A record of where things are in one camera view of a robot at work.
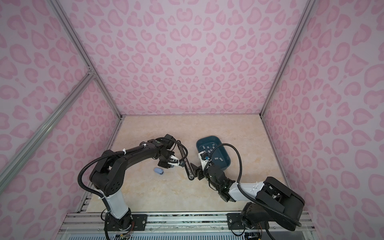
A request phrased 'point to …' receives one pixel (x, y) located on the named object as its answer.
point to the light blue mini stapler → (158, 170)
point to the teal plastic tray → (220, 156)
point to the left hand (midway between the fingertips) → (171, 157)
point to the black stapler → (189, 171)
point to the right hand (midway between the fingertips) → (196, 160)
